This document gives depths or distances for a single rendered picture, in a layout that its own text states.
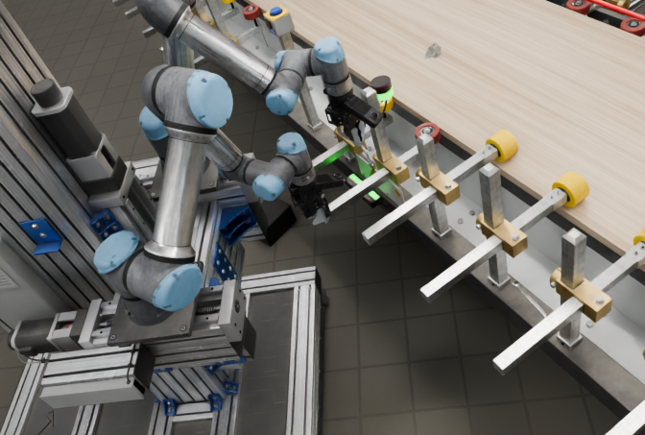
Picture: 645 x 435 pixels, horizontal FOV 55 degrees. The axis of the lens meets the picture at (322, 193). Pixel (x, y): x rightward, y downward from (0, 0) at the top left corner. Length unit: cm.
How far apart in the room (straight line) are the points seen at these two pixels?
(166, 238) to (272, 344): 117
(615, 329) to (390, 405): 96
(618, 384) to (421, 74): 118
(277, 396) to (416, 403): 52
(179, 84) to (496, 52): 128
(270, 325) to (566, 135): 133
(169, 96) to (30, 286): 77
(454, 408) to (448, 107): 110
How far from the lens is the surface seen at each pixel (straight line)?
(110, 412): 267
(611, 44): 231
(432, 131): 202
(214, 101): 136
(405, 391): 251
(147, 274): 144
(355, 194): 194
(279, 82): 162
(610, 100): 209
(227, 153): 166
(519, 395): 248
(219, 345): 171
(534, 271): 199
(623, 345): 188
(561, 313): 151
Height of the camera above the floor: 224
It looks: 44 degrees down
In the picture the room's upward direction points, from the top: 21 degrees counter-clockwise
